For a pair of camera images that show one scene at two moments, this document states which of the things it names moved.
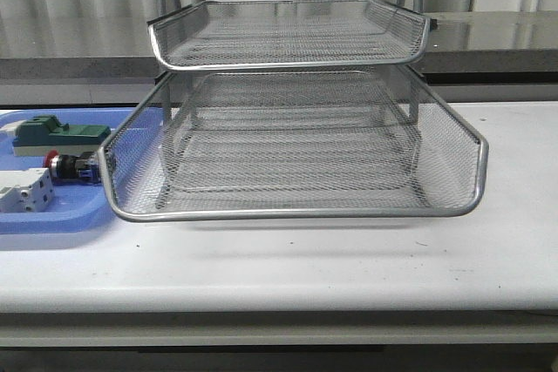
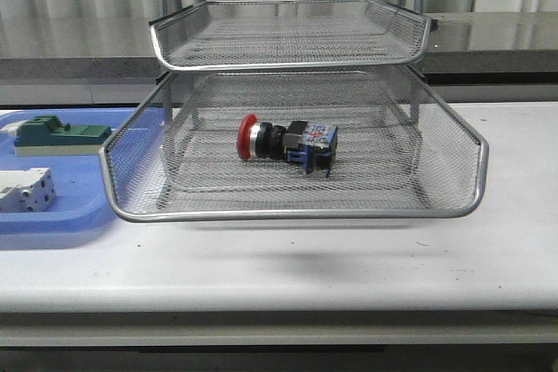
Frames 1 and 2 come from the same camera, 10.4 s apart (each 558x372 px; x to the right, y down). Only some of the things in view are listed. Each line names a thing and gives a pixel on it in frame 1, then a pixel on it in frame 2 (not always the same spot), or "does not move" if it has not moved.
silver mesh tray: (290, 143) does not move
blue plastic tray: (75, 206) does not move
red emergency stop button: (83, 168) -> (309, 145)
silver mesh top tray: (296, 32) does not move
